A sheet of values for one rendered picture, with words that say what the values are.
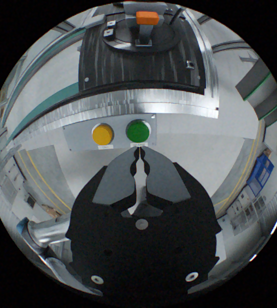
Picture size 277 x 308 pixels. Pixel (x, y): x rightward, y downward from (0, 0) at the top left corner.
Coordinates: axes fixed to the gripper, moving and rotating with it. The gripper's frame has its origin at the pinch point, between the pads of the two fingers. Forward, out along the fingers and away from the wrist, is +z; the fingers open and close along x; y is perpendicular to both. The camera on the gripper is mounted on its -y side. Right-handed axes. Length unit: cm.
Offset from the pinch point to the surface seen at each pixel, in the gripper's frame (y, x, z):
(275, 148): 24, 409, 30
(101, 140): 1.5, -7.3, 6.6
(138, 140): 2.0, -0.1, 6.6
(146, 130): 0.2, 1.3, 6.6
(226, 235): 598, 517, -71
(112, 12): -35.1, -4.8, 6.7
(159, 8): -18.9, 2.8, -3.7
